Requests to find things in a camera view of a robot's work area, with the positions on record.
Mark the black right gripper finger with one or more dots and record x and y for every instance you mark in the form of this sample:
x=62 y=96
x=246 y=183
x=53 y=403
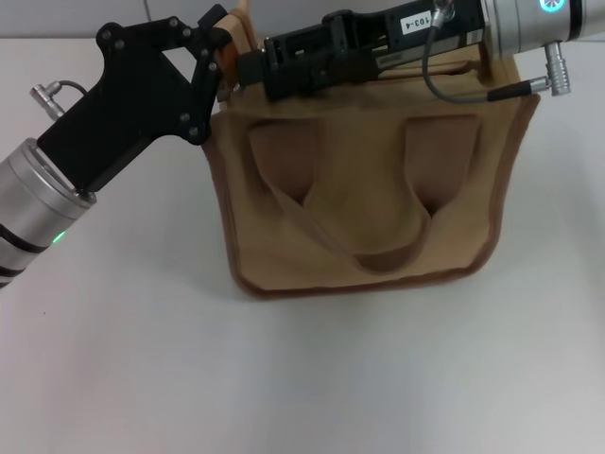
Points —
x=302 y=75

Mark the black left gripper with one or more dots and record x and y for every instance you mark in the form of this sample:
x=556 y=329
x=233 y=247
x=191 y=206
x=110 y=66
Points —
x=127 y=109

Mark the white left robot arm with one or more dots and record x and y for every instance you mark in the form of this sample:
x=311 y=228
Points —
x=33 y=203

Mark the khaki canvas food bag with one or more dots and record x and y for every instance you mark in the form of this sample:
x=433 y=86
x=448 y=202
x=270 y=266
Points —
x=368 y=189

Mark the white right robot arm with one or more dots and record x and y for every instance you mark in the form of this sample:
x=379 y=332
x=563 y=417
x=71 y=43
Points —
x=529 y=23

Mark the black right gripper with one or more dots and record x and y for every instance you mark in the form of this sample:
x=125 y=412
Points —
x=449 y=35

